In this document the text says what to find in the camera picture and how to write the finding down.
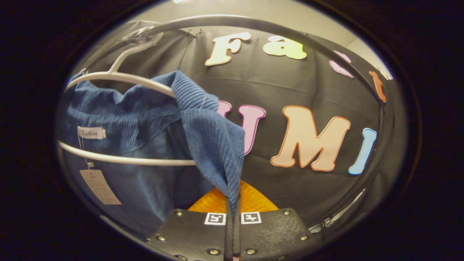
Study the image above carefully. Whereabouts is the white paper hang tag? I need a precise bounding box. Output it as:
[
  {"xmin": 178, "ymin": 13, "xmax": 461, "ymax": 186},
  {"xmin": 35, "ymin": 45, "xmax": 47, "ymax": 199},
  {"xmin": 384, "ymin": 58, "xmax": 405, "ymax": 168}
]
[{"xmin": 79, "ymin": 169, "xmax": 123, "ymax": 206}]

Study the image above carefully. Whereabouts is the white hanger with wire tie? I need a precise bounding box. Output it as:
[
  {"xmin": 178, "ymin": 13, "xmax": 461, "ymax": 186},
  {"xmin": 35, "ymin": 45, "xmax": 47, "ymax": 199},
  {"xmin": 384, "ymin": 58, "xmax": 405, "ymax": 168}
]
[{"xmin": 58, "ymin": 26, "xmax": 198, "ymax": 167}]

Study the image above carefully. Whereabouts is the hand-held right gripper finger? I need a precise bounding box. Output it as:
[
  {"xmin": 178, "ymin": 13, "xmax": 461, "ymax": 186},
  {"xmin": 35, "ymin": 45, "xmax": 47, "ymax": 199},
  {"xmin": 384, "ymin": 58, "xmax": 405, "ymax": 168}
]
[
  {"xmin": 234, "ymin": 181, "xmax": 323, "ymax": 261},
  {"xmin": 147, "ymin": 188, "xmax": 233, "ymax": 261}
]

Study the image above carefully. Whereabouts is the blue corduroy shirt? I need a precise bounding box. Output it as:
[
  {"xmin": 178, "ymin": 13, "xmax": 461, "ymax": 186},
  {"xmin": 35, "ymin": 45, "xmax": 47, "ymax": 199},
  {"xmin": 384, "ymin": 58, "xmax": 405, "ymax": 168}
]
[{"xmin": 56, "ymin": 70, "xmax": 246, "ymax": 240}]

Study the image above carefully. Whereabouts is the black backdrop cloth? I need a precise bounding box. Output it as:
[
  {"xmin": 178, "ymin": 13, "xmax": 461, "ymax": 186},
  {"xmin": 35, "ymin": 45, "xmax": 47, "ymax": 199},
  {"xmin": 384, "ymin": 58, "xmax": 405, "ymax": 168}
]
[{"xmin": 72, "ymin": 20, "xmax": 403, "ymax": 232}]

